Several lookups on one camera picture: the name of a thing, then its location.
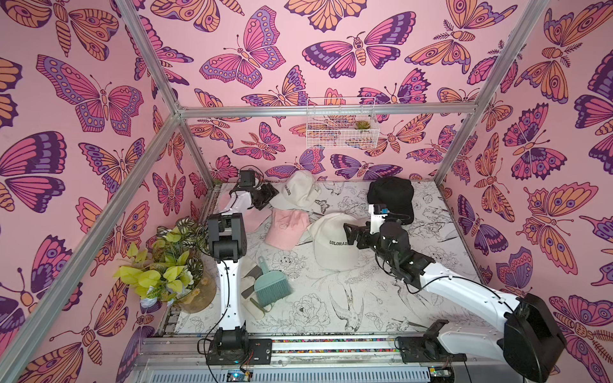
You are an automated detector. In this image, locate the cream Colorado cap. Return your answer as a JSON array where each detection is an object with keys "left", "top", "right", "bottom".
[{"left": 308, "top": 212, "right": 360, "bottom": 271}]

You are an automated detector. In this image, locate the black cap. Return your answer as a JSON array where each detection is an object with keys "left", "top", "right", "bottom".
[{"left": 367, "top": 176, "right": 415, "bottom": 225}]

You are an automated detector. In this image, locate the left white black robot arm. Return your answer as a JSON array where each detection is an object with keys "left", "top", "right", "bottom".
[{"left": 205, "top": 169, "right": 261, "bottom": 364}]

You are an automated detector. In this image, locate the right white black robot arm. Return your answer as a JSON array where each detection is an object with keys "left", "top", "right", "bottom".
[{"left": 343, "top": 221, "right": 567, "bottom": 382}]

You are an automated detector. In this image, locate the pink cap with logo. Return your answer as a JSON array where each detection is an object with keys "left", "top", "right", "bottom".
[{"left": 218, "top": 191, "right": 272, "bottom": 234}]

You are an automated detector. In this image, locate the cream cap rear left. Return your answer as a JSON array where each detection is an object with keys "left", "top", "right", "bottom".
[{"left": 270, "top": 170, "right": 322, "bottom": 211}]

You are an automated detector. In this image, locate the plain pink cap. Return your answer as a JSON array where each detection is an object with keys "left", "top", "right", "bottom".
[{"left": 264, "top": 208, "right": 310, "bottom": 251}]

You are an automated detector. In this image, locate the clear plastic dustpan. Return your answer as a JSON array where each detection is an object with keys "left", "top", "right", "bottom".
[{"left": 239, "top": 259, "right": 273, "bottom": 321}]

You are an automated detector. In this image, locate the teal hand brush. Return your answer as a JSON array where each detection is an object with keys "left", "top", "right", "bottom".
[{"left": 254, "top": 257, "right": 293, "bottom": 306}]

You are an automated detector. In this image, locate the small succulent in basket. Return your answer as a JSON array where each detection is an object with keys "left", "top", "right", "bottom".
[{"left": 355, "top": 121, "right": 371, "bottom": 130}]

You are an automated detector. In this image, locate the potted green plant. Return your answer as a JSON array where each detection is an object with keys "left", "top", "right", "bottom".
[{"left": 114, "top": 217, "right": 217, "bottom": 314}]

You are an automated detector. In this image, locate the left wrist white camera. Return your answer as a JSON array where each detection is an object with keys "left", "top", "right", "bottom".
[{"left": 238, "top": 170, "right": 258, "bottom": 190}]

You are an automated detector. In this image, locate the wrist white camera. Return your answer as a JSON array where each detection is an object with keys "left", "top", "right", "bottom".
[
  {"left": 238, "top": 170, "right": 258, "bottom": 190},
  {"left": 369, "top": 204, "right": 389, "bottom": 235}
]

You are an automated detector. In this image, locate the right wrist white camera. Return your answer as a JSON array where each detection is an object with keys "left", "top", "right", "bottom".
[{"left": 369, "top": 204, "right": 389, "bottom": 235}]

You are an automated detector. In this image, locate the white wire basket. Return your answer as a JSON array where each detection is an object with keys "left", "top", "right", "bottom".
[{"left": 304, "top": 97, "right": 380, "bottom": 150}]

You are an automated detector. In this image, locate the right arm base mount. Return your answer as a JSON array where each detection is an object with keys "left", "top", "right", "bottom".
[{"left": 394, "top": 336, "right": 467, "bottom": 363}]

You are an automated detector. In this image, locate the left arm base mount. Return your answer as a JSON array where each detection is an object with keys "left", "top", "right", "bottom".
[{"left": 206, "top": 338, "right": 273, "bottom": 366}]

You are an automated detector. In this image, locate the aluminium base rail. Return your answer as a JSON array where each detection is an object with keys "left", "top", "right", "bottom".
[{"left": 127, "top": 334, "right": 525, "bottom": 382}]

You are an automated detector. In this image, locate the aluminium frame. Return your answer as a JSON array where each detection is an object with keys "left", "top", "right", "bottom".
[{"left": 0, "top": 0, "right": 552, "bottom": 383}]

